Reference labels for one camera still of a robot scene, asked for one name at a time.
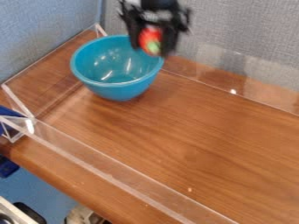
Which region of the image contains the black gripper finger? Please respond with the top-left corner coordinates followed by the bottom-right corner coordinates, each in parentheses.
top-left (161, 22), bottom-right (178, 57)
top-left (126, 21), bottom-right (142, 49)

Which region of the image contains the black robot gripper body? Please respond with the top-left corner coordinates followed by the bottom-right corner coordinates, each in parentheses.
top-left (117, 0), bottom-right (192, 32)

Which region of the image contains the red toy strawberry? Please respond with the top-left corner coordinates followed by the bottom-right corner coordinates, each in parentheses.
top-left (138, 27), bottom-right (161, 56)

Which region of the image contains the blue plastic bowl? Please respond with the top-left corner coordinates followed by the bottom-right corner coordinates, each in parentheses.
top-left (69, 35), bottom-right (164, 102)

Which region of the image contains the blue table clamp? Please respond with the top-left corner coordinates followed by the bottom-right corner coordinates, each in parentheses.
top-left (0, 105), bottom-right (22, 179)

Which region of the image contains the black and white equipment below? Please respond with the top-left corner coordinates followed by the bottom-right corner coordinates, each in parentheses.
top-left (0, 196), bottom-right (112, 224)

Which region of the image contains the clear acrylic barrier wall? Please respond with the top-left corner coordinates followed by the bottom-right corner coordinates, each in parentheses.
top-left (0, 26), bottom-right (299, 224)

